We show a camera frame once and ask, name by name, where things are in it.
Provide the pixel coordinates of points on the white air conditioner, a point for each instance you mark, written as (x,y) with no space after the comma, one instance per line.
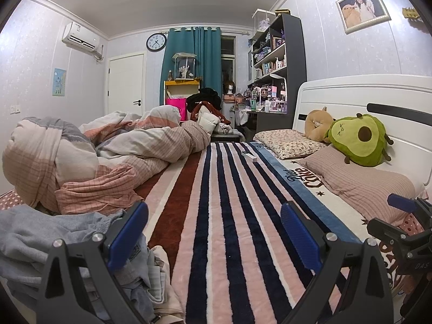
(81,37)

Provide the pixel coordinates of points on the floral pillow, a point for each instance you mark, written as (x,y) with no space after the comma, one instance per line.
(287,143)

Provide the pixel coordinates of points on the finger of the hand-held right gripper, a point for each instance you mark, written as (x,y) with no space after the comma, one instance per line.
(401,202)
(384,229)

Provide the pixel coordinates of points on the white padded jacket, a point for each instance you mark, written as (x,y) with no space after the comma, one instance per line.
(211,121)

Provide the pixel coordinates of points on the wig mannequin head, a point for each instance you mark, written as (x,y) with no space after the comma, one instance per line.
(230,87)

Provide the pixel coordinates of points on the white door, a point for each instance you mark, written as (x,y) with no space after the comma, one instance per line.
(125,81)

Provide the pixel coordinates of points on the blue denim jeans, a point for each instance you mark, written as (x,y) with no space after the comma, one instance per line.
(140,270)

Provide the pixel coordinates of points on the green avocado plush toy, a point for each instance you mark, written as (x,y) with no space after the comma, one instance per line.
(354,141)

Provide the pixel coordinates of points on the glass display case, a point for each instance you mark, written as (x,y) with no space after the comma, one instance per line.
(185,67)

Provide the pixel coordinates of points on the framed wall photo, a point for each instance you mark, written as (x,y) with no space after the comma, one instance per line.
(362,6)

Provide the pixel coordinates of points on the cream cloth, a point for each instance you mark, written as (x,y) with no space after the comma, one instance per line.
(165,276)

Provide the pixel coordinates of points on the white bed headboard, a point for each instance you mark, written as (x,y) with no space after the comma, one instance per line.
(337,91)

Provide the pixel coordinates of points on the pink bag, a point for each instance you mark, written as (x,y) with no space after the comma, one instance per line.
(176,108)

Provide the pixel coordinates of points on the yellow shelf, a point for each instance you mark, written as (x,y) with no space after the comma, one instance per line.
(182,83)

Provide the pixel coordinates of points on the pink ribbed pillow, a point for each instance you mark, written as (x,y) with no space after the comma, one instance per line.
(364,182)

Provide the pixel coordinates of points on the small white box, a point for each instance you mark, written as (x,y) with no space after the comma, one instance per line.
(249,157)

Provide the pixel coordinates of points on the dark bookshelf desk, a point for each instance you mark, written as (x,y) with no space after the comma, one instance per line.
(295,74)

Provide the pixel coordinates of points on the small wall poster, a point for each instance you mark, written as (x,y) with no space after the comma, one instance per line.
(59,81)

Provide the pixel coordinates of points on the black garment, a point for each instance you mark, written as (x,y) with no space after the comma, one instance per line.
(204,96)

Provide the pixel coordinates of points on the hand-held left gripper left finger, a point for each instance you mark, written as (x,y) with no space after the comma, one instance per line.
(125,236)

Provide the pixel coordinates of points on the window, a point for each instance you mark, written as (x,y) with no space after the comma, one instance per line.
(228,60)

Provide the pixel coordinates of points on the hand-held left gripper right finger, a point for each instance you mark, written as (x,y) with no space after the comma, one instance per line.
(300,239)

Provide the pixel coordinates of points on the red-brown garment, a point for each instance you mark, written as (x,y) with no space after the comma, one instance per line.
(216,111)

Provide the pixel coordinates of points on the clear display box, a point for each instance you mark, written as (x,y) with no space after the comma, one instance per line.
(264,20)

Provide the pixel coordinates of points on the round wall clock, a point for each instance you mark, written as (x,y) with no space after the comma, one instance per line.
(156,42)

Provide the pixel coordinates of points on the striped printed blanket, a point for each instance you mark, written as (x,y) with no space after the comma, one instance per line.
(236,226)

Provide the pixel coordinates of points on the pink checked duvet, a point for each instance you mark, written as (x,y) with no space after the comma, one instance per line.
(101,155)

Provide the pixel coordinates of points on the black stool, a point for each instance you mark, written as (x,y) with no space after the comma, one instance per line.
(226,138)

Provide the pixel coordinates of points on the yellow guitar headstock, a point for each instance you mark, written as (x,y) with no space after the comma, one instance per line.
(411,13)

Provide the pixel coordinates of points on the white desk lamp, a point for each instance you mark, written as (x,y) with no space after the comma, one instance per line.
(278,77)

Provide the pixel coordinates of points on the teal curtain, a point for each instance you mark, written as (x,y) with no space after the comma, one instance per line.
(202,57)

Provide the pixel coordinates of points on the tan plush toy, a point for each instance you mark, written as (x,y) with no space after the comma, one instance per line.
(317,125)

